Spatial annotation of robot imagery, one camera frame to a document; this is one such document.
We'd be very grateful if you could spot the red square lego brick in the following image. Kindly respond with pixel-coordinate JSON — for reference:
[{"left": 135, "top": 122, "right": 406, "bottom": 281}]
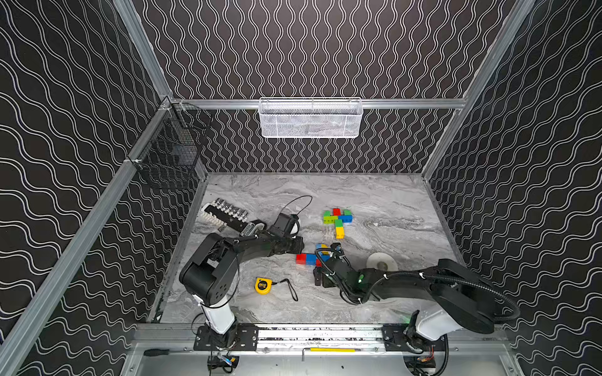
[{"left": 296, "top": 254, "right": 307, "bottom": 265}]

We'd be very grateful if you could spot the blue square lego brick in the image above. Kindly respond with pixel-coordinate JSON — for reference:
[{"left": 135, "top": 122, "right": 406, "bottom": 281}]
[{"left": 304, "top": 254, "right": 318, "bottom": 266}]

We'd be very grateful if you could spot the yellow square lego brick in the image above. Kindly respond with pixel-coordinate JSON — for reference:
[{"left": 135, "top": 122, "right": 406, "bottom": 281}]
[{"left": 335, "top": 227, "right": 345, "bottom": 239}]

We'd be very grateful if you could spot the blue long lego brick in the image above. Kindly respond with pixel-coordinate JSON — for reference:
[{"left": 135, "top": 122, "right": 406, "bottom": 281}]
[{"left": 338, "top": 215, "right": 354, "bottom": 223}]

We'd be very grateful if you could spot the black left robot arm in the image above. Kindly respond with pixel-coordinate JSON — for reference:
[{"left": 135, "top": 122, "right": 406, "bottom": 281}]
[{"left": 179, "top": 213, "right": 304, "bottom": 336}]

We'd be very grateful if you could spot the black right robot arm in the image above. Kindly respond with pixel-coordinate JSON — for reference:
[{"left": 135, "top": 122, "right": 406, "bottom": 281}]
[{"left": 314, "top": 243, "right": 520, "bottom": 342}]

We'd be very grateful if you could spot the yellow tape measure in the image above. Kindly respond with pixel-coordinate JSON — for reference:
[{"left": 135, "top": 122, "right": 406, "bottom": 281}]
[{"left": 255, "top": 277, "right": 274, "bottom": 295}]

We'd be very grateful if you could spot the white tape roll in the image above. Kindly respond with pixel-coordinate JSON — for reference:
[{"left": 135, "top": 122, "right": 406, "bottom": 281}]
[{"left": 366, "top": 252, "right": 399, "bottom": 272}]

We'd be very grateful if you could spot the black socket set holder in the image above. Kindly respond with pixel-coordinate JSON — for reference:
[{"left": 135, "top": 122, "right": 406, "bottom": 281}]
[{"left": 201, "top": 198, "right": 266, "bottom": 237}]

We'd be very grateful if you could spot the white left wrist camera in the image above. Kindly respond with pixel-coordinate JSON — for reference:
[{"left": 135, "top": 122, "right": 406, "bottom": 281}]
[{"left": 288, "top": 214, "right": 300, "bottom": 237}]

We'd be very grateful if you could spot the white wire mesh basket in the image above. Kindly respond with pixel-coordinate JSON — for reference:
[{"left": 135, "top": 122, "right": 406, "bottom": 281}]
[{"left": 258, "top": 97, "right": 364, "bottom": 139}]

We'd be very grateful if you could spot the black wire mesh basket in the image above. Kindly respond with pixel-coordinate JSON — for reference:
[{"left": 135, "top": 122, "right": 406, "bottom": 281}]
[{"left": 133, "top": 102, "right": 215, "bottom": 191}]

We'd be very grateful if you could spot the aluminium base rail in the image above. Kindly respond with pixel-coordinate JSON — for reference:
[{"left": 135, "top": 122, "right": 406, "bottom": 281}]
[{"left": 135, "top": 323, "right": 509, "bottom": 354}]

